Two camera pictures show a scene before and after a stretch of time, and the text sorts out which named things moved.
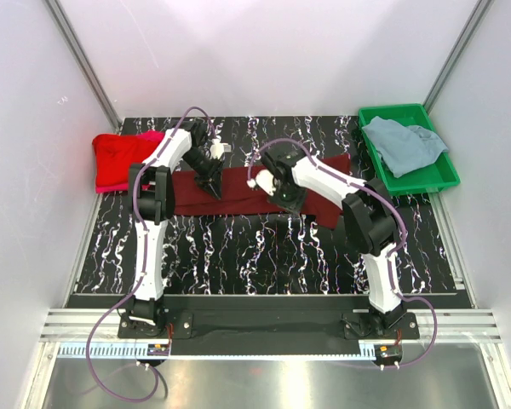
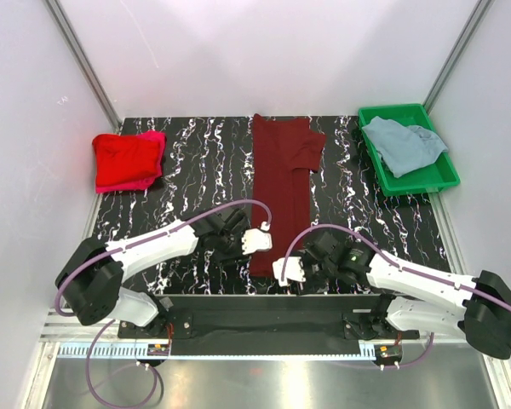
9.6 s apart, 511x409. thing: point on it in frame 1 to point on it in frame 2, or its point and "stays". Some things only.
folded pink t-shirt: x=153 y=135 stays
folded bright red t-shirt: x=113 y=152 stays
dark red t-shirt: x=239 y=197 to x=284 y=152
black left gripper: x=212 y=180 to x=238 y=256
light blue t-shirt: x=404 y=149 stays
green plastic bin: x=439 y=174 stays
